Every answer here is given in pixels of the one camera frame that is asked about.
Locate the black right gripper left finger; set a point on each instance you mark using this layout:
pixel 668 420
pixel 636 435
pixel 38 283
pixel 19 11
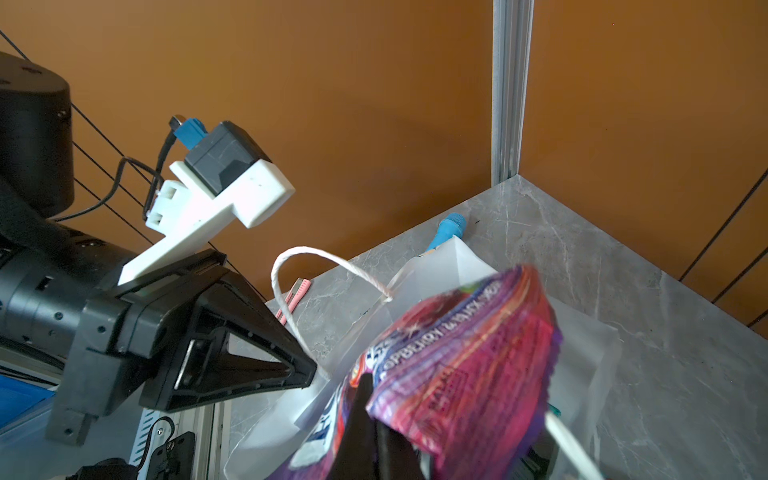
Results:
pixel 356 455

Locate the floral paper gift bag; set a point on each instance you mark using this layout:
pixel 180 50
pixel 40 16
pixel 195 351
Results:
pixel 587 360

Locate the pink plastic clip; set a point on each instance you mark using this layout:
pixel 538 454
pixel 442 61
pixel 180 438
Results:
pixel 296 294

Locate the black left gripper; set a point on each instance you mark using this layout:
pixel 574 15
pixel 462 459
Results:
pixel 193 333

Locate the purple Fox's berries bag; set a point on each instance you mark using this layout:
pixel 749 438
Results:
pixel 463 376

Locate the aluminium frame rail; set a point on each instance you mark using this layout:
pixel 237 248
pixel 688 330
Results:
pixel 192 444

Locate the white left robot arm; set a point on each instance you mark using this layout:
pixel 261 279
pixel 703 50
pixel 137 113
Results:
pixel 48 270

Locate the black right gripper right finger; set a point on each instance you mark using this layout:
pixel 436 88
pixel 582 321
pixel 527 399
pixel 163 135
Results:
pixel 396 457

